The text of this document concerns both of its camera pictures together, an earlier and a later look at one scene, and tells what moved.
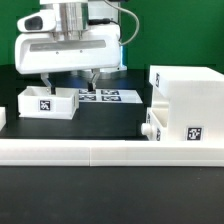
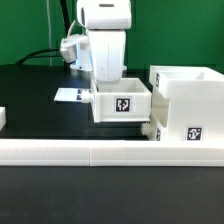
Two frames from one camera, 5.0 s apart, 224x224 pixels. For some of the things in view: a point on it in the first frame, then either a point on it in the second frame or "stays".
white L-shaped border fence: [111, 152] stays
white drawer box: [39, 103] → [122, 100]
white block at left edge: [2, 117] stays
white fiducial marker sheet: [109, 96] → [83, 95]
